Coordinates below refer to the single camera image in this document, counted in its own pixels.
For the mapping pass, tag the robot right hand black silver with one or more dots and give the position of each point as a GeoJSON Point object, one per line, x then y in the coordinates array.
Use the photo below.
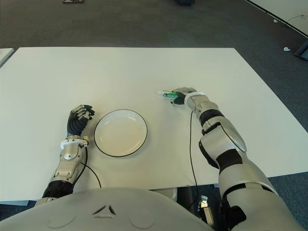
{"type": "Point", "coordinates": [184, 91]}

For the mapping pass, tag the robot left hand black silver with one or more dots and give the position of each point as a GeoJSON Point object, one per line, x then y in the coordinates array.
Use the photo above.
{"type": "Point", "coordinates": [75, 125]}

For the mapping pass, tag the green white toothpaste tube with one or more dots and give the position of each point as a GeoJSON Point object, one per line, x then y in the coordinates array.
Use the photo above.
{"type": "Point", "coordinates": [166, 93]}

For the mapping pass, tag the robot right arm silver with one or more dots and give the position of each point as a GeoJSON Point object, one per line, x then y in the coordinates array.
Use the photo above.
{"type": "Point", "coordinates": [231, 154]}

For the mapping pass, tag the robot left arm silver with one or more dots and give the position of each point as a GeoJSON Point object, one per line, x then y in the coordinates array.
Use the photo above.
{"type": "Point", "coordinates": [69, 151]}

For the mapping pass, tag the white plate black rim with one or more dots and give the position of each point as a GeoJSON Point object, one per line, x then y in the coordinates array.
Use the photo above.
{"type": "Point", "coordinates": [120, 134]}

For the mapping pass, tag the dark blue floor object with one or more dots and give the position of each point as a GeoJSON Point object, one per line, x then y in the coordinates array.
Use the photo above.
{"type": "Point", "coordinates": [186, 2]}

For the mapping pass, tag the grey robot torso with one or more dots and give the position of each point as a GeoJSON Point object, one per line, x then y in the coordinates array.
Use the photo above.
{"type": "Point", "coordinates": [108, 211]}

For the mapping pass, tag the white side table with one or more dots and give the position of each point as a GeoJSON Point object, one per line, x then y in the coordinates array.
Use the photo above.
{"type": "Point", "coordinates": [4, 55]}

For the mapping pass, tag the red black floor item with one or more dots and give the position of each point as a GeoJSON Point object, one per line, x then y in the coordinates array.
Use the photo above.
{"type": "Point", "coordinates": [73, 1]}

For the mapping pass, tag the grey angled floor object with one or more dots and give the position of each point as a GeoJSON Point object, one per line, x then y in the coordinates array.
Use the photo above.
{"type": "Point", "coordinates": [302, 50]}

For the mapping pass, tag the white background table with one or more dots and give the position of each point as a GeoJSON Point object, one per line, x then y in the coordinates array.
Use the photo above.
{"type": "Point", "coordinates": [288, 9]}

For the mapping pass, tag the black pedestal column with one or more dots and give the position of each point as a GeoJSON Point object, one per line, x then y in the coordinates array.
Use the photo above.
{"type": "Point", "coordinates": [185, 196]}

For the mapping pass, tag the silver metal bracket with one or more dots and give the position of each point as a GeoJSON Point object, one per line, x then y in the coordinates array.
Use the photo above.
{"type": "Point", "coordinates": [203, 201]}

